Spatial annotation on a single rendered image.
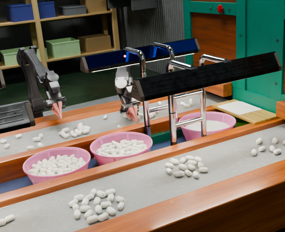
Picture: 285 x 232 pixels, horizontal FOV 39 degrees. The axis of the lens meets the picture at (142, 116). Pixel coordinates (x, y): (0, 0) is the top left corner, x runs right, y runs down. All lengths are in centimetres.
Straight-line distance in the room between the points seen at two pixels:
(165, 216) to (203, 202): 13
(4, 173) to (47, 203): 40
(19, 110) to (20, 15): 525
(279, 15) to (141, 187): 97
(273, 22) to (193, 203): 97
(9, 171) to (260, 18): 130
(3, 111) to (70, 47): 547
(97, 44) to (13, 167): 523
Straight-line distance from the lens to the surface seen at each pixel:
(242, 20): 208
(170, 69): 159
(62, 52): 664
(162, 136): 194
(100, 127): 202
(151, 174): 151
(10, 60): 653
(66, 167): 166
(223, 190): 135
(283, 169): 150
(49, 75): 204
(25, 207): 143
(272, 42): 194
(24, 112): 124
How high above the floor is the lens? 144
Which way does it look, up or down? 19 degrees down
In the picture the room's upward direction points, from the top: 5 degrees counter-clockwise
